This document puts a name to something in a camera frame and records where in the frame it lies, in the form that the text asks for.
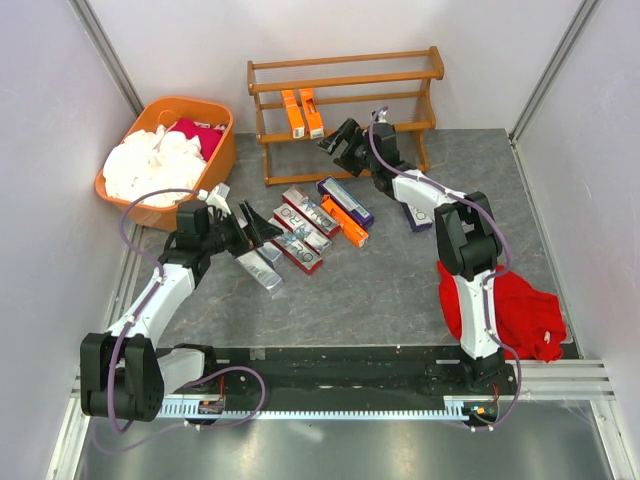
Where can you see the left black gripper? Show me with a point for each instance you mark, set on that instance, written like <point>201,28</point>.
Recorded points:
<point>254,233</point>

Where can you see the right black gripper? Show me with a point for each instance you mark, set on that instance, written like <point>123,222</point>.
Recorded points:
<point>345,132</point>

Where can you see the orange Curaprox toothpaste box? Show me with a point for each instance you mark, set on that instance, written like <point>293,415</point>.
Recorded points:
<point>293,113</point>

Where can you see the purple white R.O toothpaste box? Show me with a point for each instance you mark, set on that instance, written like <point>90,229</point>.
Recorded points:
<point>418,220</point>

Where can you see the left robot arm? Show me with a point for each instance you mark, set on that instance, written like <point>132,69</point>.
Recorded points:
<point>122,374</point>

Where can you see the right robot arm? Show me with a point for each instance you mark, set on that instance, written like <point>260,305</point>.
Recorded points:
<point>469,242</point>

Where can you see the wooden two-tier shelf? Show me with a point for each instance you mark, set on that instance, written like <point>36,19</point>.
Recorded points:
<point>425,118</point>

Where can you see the silver toothpaste box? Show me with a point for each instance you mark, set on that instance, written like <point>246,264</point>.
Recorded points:
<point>260,271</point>
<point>271,254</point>

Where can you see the red silver r&o box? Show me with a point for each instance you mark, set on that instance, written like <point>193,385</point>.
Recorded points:
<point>303,229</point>
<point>303,204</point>
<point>298,252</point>

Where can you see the magenta cloth in bin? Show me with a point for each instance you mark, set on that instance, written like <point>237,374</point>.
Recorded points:
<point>208,136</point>

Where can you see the white crumpled cloths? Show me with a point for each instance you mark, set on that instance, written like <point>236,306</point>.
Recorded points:
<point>163,162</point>

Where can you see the red cloth on table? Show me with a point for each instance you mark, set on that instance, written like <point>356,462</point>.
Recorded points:
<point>528,320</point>

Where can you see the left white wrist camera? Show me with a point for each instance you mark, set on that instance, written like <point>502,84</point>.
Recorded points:
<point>217,198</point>

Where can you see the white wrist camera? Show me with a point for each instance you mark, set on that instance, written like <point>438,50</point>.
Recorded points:
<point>380,115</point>
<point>217,198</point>

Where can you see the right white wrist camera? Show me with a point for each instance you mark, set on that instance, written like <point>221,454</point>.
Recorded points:
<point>380,115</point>

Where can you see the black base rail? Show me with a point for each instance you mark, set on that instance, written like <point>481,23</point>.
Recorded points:
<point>429,371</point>

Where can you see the slotted cable duct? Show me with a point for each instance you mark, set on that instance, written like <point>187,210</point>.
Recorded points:
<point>194,408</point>

